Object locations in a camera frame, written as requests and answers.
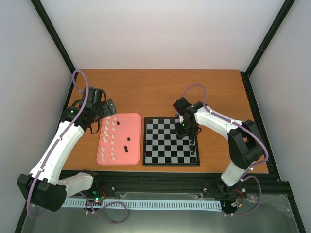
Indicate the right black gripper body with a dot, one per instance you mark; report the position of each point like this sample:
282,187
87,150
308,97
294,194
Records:
187,129

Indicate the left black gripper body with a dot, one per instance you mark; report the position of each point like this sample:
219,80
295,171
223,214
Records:
98,114

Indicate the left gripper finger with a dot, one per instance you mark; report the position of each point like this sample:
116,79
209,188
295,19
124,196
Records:
111,106
104,109

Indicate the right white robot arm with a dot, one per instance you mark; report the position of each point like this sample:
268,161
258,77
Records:
244,140

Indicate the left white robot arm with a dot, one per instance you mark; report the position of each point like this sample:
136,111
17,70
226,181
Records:
43,186

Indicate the pink plastic tray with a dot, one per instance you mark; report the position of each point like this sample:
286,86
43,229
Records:
113,140

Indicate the black white chessboard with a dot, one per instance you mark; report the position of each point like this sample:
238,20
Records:
163,147

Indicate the black aluminium frame rail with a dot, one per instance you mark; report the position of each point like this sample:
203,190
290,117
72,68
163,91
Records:
183,182

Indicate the light blue slotted cable duct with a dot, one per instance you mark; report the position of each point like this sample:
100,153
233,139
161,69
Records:
201,205

